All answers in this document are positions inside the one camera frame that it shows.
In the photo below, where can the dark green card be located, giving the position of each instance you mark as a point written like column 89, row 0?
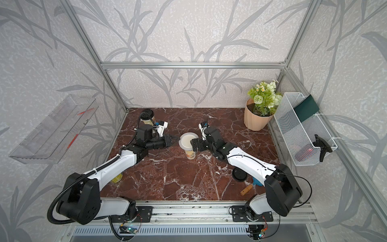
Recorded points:
column 306, row 109

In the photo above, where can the clear acrylic wall shelf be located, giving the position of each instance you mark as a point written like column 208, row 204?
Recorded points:
column 51, row 139

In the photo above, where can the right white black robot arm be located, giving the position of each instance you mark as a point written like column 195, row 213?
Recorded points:
column 282, row 189

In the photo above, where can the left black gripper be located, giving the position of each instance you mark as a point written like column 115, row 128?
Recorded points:
column 166, row 140

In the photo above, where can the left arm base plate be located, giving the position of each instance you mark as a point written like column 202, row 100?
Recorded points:
column 139, row 214

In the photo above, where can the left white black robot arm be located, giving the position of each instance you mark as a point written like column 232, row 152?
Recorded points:
column 80, row 200

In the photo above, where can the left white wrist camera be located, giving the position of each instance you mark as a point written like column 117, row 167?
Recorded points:
column 160, row 127

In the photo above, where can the red object in basket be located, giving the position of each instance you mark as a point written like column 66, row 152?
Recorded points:
column 306, row 153

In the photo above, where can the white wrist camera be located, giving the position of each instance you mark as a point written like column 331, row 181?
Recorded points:
column 160, row 127
column 202, row 127

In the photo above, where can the green white artificial flowers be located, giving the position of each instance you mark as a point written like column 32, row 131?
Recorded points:
column 265, row 98

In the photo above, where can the pink flower pot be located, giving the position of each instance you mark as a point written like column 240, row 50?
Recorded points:
column 252, row 121

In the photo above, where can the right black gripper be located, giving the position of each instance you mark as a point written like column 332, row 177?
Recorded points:
column 199, row 141

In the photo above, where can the white wire mesh basket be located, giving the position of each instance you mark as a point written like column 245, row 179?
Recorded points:
column 296, row 134

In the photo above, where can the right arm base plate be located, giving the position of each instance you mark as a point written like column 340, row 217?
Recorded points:
column 243, row 214

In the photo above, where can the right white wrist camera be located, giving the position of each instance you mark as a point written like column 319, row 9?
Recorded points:
column 202, row 127

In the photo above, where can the black plastic cup lid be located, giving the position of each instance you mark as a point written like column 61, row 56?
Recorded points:
column 147, row 114

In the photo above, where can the blue garden fork wooden handle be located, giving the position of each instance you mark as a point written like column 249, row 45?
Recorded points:
column 256, row 182

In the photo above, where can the printed paper cup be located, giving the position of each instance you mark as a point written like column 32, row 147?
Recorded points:
column 149, row 122
column 190, row 152

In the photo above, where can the yellow green tape roll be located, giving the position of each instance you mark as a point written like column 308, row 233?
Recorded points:
column 117, row 179

